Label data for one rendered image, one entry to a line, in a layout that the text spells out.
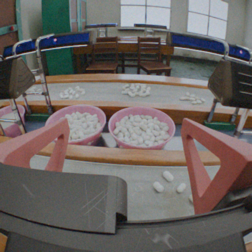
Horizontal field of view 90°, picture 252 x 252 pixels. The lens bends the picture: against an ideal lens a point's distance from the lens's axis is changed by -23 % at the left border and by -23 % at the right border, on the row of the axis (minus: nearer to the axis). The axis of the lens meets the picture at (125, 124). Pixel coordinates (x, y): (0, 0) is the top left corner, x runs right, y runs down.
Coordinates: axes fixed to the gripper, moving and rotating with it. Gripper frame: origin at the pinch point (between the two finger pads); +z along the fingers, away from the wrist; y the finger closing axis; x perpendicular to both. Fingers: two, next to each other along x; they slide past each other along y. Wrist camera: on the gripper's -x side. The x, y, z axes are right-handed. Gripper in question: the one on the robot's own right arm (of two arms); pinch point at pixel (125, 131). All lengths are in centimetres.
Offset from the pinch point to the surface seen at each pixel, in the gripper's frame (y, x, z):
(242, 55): -62, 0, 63
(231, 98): -16.4, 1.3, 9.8
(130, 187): -1.5, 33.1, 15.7
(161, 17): -110, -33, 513
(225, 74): -15.5, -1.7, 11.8
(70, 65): 102, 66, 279
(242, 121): -40, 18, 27
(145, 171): -6.2, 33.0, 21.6
